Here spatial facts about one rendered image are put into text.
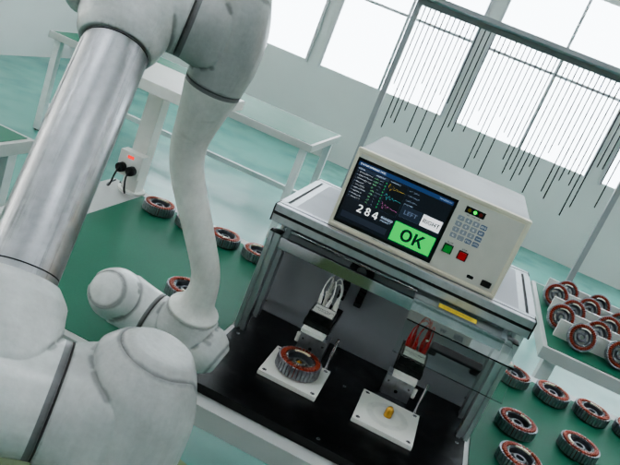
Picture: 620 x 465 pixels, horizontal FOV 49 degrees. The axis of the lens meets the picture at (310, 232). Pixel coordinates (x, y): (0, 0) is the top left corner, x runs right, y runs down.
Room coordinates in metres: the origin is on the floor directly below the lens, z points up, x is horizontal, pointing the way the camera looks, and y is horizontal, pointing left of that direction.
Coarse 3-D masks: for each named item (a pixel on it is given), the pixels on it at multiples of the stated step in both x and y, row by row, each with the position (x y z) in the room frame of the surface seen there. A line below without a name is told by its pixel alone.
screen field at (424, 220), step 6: (402, 210) 1.57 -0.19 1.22; (408, 210) 1.57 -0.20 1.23; (414, 210) 1.57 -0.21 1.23; (402, 216) 1.57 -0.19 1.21; (408, 216) 1.57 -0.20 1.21; (414, 216) 1.57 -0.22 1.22; (420, 216) 1.57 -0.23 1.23; (426, 216) 1.56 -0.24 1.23; (414, 222) 1.57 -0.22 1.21; (420, 222) 1.57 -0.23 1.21; (426, 222) 1.56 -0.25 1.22; (432, 222) 1.56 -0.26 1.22; (438, 222) 1.56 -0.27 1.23; (426, 228) 1.56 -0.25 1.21; (432, 228) 1.56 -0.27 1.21; (438, 228) 1.56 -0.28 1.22
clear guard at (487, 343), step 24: (432, 312) 1.42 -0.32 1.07; (408, 336) 1.30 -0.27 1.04; (432, 336) 1.31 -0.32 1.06; (456, 336) 1.34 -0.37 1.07; (480, 336) 1.40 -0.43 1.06; (504, 336) 1.46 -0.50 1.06; (432, 360) 1.27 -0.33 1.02; (480, 360) 1.29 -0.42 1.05; (504, 360) 1.31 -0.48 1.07; (480, 384) 1.26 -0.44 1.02; (504, 384) 1.26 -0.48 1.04
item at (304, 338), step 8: (304, 336) 1.58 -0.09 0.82; (328, 336) 1.62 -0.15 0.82; (296, 344) 1.58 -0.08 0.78; (304, 344) 1.58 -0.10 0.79; (312, 344) 1.58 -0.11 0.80; (320, 344) 1.57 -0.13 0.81; (328, 344) 1.61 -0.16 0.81; (312, 352) 1.57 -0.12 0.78; (320, 352) 1.57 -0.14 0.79; (320, 360) 1.57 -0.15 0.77
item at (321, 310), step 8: (320, 304) 1.56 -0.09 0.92; (312, 312) 1.51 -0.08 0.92; (320, 312) 1.52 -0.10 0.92; (328, 312) 1.54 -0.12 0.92; (336, 312) 1.56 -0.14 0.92; (304, 320) 1.51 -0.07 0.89; (312, 320) 1.51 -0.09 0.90; (320, 320) 1.50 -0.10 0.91; (328, 320) 1.50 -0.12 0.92; (336, 320) 1.56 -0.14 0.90; (304, 328) 1.48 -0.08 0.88; (312, 328) 1.50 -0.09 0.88; (320, 328) 1.50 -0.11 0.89; (328, 328) 1.50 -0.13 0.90; (312, 336) 1.48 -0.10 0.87; (320, 336) 1.48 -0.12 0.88
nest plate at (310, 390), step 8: (272, 352) 1.50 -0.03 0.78; (272, 360) 1.46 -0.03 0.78; (264, 368) 1.41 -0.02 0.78; (272, 368) 1.42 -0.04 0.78; (264, 376) 1.39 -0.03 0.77; (272, 376) 1.39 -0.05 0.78; (280, 376) 1.40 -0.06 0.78; (320, 376) 1.47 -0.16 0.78; (280, 384) 1.39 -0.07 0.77; (288, 384) 1.38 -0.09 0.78; (296, 384) 1.40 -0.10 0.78; (304, 384) 1.41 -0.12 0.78; (312, 384) 1.43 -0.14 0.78; (320, 384) 1.44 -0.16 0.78; (296, 392) 1.38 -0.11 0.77; (304, 392) 1.38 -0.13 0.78; (312, 392) 1.39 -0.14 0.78; (312, 400) 1.37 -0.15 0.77
